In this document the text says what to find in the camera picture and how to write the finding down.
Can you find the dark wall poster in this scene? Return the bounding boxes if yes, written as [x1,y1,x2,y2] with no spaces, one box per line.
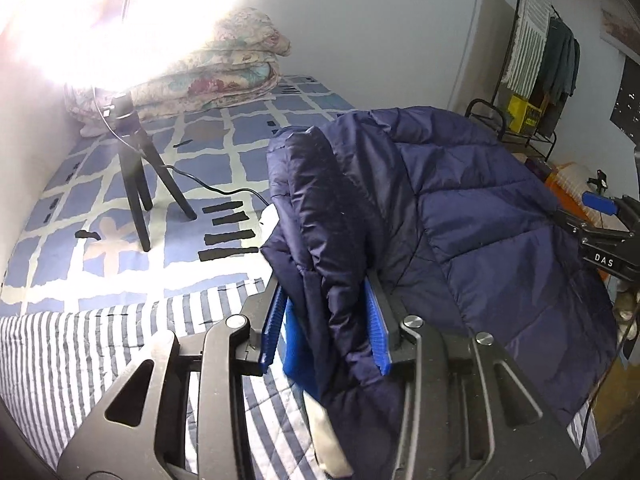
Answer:
[610,52,640,141]

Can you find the person's right hand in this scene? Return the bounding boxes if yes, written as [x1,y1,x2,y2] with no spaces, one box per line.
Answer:
[612,285,640,333]

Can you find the ring light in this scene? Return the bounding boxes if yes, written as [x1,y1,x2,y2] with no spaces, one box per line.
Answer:
[0,0,261,92]

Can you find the black tripod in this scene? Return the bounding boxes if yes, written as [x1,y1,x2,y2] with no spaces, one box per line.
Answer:
[102,91,197,252]

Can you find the folded floral quilt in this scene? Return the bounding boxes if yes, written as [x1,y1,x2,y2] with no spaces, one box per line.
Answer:
[65,6,293,123]

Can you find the black clothes rack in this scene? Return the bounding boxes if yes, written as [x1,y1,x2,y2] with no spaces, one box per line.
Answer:
[492,0,560,158]

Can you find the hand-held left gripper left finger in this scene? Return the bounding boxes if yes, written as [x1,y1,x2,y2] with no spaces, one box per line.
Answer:
[57,275,292,480]

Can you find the black metal chair frame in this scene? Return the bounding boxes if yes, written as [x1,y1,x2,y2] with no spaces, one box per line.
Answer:
[465,99,507,137]

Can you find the orange cloth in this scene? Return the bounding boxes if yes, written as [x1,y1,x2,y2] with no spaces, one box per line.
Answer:
[545,160,601,221]

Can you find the yellow box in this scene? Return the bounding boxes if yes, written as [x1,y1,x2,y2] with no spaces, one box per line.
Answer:
[506,92,543,133]

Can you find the striped hanging towel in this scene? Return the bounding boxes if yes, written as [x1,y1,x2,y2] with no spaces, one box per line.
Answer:
[502,0,553,96]

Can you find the navy puffer jacket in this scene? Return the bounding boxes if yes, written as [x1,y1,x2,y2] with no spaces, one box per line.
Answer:
[260,105,618,473]

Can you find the thin black cable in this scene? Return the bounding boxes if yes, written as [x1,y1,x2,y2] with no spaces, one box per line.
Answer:
[580,330,632,453]

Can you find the dark hanging clothes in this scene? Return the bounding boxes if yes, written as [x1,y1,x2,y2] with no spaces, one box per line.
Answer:
[537,17,581,106]

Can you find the striped blanket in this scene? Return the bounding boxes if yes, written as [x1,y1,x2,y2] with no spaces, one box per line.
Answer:
[0,275,321,480]

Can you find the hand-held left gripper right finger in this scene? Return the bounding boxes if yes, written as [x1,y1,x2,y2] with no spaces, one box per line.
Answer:
[364,269,586,480]

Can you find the blue patterned bed sheet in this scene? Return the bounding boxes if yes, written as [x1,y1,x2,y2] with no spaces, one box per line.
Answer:
[0,74,361,313]

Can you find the blue and white jacket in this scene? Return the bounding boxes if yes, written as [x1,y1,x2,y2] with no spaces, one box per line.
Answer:
[282,305,357,479]

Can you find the pale wall picture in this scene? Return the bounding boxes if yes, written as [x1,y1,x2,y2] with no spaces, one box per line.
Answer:
[600,2,640,61]

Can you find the black power cable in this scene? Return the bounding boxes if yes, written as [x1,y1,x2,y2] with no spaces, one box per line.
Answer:
[92,85,273,208]

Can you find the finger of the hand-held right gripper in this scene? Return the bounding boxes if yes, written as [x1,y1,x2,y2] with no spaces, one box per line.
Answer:
[550,207,640,247]
[581,190,640,233]

